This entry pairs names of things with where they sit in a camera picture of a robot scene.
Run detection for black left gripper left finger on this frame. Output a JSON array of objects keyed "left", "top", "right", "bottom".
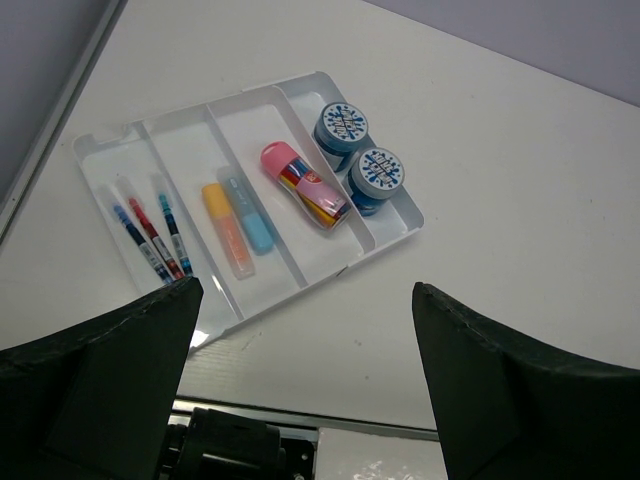
[{"left": 1, "top": 277, "right": 203, "bottom": 479}]

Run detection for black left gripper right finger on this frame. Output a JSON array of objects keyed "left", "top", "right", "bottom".
[{"left": 412, "top": 283, "right": 639, "bottom": 479}]

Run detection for yellow pink highlighter pen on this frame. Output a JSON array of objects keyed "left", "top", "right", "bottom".
[{"left": 201, "top": 183, "right": 255, "bottom": 280}]

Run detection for red gel pen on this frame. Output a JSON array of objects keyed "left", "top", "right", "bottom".
[{"left": 116, "top": 177, "right": 185, "bottom": 280}]

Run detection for blue round splash-lid container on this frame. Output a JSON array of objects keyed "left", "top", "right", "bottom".
[{"left": 345, "top": 147, "right": 405, "bottom": 217}]

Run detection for pink sticky notes tube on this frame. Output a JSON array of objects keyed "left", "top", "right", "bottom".
[{"left": 260, "top": 141, "right": 351, "bottom": 231}]

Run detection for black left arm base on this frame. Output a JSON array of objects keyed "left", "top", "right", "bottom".
[{"left": 155, "top": 407, "right": 319, "bottom": 479}]

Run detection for silver foil sheet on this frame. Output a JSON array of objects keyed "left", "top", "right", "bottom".
[{"left": 315, "top": 428, "right": 448, "bottom": 480}]

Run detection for white divided plastic tray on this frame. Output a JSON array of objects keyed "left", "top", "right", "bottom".
[{"left": 73, "top": 72, "right": 424, "bottom": 349}]

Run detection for blue round container in tray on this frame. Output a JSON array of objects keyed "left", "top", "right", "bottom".
[{"left": 313, "top": 102, "right": 369, "bottom": 172}]

